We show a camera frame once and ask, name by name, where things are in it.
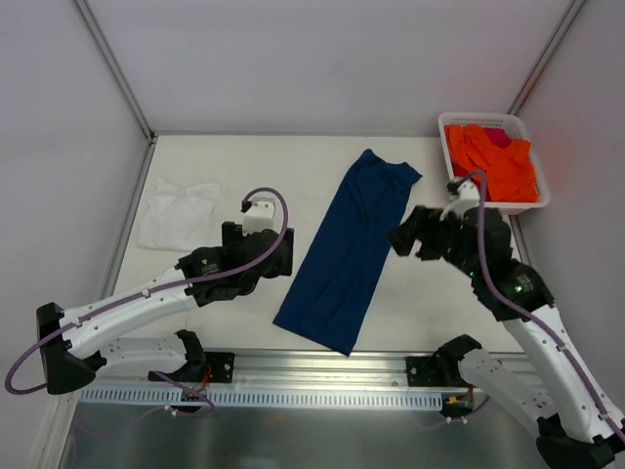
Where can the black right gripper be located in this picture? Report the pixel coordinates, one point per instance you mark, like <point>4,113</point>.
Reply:
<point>425,234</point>

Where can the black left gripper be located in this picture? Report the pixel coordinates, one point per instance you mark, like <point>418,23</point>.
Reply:
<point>281,251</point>

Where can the blue printed t-shirt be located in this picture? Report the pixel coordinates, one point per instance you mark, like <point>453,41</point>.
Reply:
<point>331,293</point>

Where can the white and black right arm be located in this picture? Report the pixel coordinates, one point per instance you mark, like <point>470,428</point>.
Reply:
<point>573,422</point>

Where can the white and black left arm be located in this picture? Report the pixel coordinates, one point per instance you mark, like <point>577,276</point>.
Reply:
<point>97,339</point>

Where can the white folded t-shirt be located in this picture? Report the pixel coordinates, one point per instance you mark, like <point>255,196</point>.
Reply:
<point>179,218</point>

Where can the orange t-shirt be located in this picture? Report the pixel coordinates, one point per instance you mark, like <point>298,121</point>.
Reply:
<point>510,172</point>

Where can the pink t-shirt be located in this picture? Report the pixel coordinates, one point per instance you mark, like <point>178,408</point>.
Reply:
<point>498,137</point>

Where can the white plastic laundry basket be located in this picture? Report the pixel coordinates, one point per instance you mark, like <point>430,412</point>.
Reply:
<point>516,130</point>

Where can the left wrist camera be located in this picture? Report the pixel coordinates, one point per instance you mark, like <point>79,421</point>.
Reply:
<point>258,215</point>

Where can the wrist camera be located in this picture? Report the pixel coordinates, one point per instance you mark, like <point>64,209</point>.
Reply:
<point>258,215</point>
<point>463,195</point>

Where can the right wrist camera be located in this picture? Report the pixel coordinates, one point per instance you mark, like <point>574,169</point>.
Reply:
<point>463,195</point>

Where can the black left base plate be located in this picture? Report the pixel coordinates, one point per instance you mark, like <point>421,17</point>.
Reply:
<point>213,367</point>

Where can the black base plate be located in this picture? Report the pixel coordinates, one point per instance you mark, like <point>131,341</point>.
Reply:
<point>430,371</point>
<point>213,367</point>

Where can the aluminium mounting rail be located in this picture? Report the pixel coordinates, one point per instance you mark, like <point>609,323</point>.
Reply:
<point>318,370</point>

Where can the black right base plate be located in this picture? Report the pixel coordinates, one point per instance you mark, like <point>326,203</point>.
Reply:
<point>430,371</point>

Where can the slotted white cable duct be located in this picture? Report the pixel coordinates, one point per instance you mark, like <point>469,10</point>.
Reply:
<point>271,398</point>

